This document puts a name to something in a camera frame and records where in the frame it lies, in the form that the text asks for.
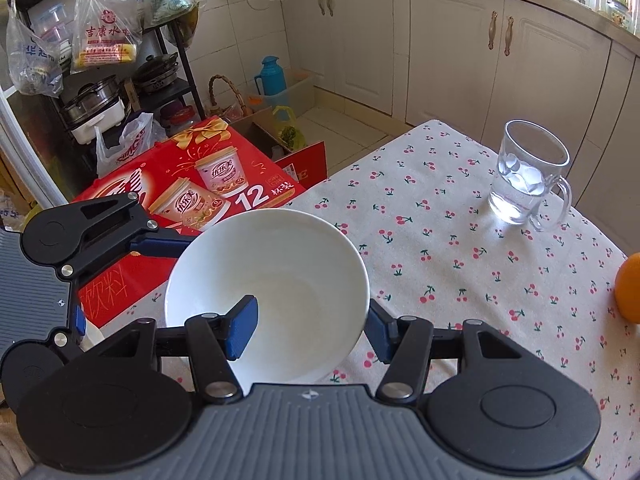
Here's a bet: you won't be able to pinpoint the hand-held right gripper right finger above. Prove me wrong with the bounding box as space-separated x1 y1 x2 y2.
364 307 545 404

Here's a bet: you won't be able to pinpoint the steel steamer pot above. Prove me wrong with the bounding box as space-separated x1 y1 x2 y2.
61 76 121 124

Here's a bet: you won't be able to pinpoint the wicker basket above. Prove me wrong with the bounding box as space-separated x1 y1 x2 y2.
207 75 251 122

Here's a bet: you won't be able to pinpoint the white electric pot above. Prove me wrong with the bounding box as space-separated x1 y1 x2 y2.
70 100 126 144

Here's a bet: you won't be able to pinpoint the yellow green bag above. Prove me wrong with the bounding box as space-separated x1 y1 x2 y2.
272 105 306 151

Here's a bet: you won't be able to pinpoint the glass jar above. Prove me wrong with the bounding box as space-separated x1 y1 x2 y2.
607 0 632 29

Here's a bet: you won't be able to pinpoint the teal thermos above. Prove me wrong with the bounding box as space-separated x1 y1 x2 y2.
253 56 287 99

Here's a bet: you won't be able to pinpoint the glass mug with water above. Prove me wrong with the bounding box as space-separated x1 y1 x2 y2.
488 119 572 232

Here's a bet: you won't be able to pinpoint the small white bowl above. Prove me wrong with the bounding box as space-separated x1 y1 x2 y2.
164 209 371 386

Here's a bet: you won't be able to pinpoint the cherry print tablecloth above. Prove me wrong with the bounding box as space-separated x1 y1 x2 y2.
135 119 640 461

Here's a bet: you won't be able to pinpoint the red drink carton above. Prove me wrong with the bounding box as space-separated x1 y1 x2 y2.
70 115 308 332

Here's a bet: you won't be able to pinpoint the orange with leaf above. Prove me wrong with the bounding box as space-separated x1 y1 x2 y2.
614 252 640 324

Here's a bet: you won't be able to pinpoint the purple lid jar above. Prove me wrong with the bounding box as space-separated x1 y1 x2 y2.
162 102 196 136

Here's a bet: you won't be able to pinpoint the black lidded pot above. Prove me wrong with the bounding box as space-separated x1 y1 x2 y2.
132 52 180 92

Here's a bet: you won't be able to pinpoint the clear bag blue print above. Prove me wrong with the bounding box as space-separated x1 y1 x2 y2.
6 0 64 97

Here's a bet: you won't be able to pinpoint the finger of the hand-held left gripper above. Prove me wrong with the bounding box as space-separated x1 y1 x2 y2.
56 194 200 282
51 304 88 362

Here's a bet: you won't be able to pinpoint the bag with yellow packets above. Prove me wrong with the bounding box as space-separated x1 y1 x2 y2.
70 0 144 74

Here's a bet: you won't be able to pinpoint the white kitchen cabinets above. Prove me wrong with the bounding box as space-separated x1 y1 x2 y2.
270 0 640 261

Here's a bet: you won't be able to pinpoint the clear storage bin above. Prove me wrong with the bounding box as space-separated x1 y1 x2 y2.
284 70 316 116

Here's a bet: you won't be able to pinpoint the bag with green contents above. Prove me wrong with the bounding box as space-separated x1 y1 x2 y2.
142 0 202 47

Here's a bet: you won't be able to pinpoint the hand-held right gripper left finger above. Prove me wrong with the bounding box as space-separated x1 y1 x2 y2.
95 295 261 404

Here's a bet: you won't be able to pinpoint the white red plastic bag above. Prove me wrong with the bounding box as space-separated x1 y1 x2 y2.
95 112 154 179

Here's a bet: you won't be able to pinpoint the black shelf rack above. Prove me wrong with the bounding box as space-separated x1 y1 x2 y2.
5 0 207 128

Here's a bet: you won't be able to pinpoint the brown cardboard box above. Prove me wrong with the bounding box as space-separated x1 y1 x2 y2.
227 106 297 162

